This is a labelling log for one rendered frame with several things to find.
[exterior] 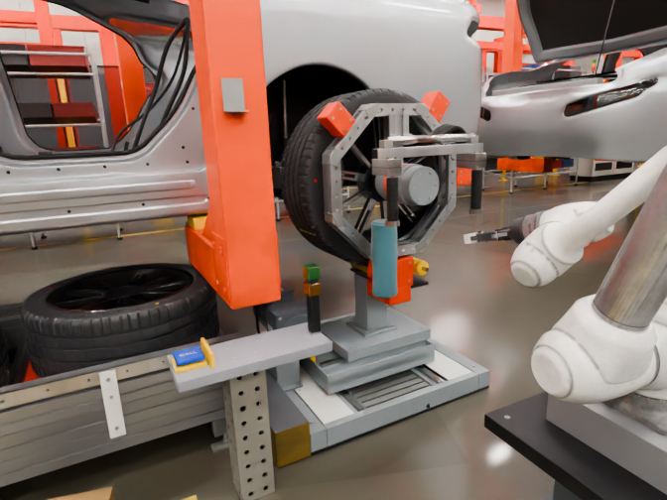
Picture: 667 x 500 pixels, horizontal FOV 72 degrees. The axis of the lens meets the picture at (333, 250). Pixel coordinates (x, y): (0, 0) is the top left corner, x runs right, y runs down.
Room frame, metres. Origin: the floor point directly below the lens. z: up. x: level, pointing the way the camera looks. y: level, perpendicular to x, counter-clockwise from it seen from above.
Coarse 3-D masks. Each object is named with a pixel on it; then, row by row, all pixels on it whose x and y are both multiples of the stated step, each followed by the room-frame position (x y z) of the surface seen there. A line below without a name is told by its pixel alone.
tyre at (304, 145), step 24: (336, 96) 1.80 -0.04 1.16; (360, 96) 1.66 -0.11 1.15; (384, 96) 1.70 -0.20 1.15; (408, 96) 1.76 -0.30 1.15; (312, 120) 1.69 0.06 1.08; (288, 144) 1.75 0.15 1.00; (312, 144) 1.58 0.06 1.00; (288, 168) 1.69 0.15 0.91; (312, 168) 1.57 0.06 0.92; (288, 192) 1.69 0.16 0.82; (312, 192) 1.57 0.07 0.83; (312, 216) 1.57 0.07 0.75; (312, 240) 1.71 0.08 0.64; (336, 240) 1.61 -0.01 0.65; (360, 264) 1.66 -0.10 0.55
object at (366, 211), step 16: (416, 128) 1.77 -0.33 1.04; (352, 144) 1.67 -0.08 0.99; (416, 144) 1.86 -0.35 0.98; (416, 160) 1.80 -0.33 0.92; (432, 160) 1.82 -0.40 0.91; (352, 176) 1.68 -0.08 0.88; (368, 176) 1.74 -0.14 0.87; (368, 192) 1.70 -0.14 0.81; (368, 208) 1.70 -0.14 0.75; (384, 208) 1.73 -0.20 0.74; (400, 208) 1.76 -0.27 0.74; (416, 208) 1.85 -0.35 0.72; (400, 224) 1.85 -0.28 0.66; (416, 224) 1.78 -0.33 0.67; (368, 240) 1.75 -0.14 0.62; (400, 240) 1.74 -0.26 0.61
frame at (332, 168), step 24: (360, 120) 1.56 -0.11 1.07; (432, 120) 1.70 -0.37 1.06; (336, 144) 1.53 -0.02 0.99; (336, 168) 1.52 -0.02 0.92; (456, 168) 1.75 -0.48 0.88; (336, 192) 1.52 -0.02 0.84; (336, 216) 1.51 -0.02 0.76; (432, 216) 1.75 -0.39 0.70; (360, 240) 1.57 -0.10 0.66; (408, 240) 1.71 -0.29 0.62
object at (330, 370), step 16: (384, 352) 1.69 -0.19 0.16; (400, 352) 1.72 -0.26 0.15; (416, 352) 1.69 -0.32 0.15; (432, 352) 1.73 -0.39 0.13; (304, 368) 1.70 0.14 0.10; (320, 368) 1.57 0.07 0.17; (336, 368) 1.59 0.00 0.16; (352, 368) 1.56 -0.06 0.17; (368, 368) 1.59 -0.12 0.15; (384, 368) 1.62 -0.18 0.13; (400, 368) 1.66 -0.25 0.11; (320, 384) 1.57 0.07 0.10; (336, 384) 1.53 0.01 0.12; (352, 384) 1.56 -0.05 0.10
